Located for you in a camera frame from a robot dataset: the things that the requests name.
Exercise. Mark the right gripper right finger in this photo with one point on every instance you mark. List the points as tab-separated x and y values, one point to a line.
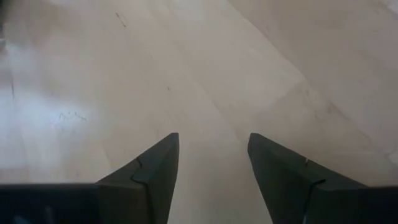
280	186

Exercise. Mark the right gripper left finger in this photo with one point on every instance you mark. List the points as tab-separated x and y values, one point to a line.
155	177

